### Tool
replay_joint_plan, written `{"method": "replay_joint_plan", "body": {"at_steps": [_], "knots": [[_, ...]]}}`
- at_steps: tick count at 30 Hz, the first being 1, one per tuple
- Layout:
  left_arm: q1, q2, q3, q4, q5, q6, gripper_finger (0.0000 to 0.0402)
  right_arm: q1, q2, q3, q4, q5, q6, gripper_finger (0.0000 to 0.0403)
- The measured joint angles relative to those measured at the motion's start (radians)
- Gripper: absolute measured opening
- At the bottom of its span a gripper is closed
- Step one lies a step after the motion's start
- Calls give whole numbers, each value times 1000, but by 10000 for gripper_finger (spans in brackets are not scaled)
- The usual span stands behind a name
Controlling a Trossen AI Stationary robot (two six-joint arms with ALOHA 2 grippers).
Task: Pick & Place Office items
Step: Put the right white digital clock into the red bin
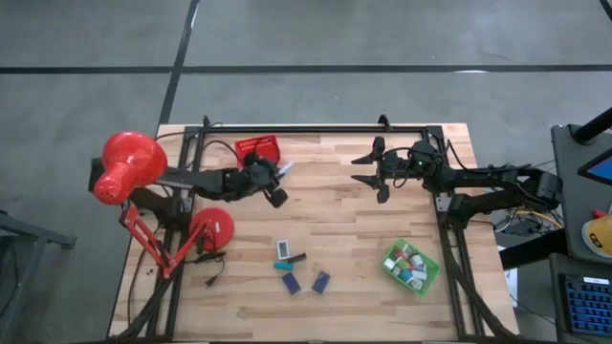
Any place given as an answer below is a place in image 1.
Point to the dark blue plastic box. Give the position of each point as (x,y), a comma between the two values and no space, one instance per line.
(291,283)
(321,282)

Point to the yellow round device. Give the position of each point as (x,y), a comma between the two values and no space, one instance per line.
(597,236)

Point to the red plastic mesh basket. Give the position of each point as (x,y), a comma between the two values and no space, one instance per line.
(260,145)

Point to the blue and white charger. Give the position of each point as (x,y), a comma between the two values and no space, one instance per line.
(406,274)

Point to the backlit keyboard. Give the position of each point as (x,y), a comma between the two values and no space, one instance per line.
(590,306)

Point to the grey operator desk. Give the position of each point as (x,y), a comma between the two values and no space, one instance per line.
(564,248)

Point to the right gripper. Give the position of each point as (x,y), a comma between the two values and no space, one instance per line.
(397,167)

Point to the tablet with blue screen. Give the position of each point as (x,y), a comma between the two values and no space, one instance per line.
(600,167)

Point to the white cube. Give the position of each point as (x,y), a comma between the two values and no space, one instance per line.
(421,275)

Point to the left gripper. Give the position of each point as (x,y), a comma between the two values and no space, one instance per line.
(260,179)

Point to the black plastic box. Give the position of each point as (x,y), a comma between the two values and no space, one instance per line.
(296,259)

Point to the black aluminium table frame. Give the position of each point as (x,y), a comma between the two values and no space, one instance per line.
(311,129)

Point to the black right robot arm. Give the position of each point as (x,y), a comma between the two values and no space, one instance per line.
(478,179)

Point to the black desk beam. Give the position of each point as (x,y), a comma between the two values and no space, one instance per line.
(531,251)

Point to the green plastic mesh basket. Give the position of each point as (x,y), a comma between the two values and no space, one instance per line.
(432,267)

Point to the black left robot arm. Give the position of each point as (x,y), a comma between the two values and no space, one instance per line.
(210,181)

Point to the white and black charger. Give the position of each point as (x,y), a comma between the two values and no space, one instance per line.
(406,249)

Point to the black frame clamp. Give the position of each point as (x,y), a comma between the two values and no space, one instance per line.
(384,122)
(206,120)

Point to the red charger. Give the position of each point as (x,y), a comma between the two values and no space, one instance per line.
(399,256)

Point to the small round white item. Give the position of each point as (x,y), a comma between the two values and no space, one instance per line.
(416,285)

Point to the teal plastic box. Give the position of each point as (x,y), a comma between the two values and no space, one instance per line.
(283,266)

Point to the black pole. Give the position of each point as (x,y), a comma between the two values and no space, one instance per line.
(593,126)

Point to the red desk lamp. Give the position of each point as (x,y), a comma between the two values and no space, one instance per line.
(129,165)

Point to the grey metal stand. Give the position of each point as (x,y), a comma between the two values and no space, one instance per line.
(28,234)

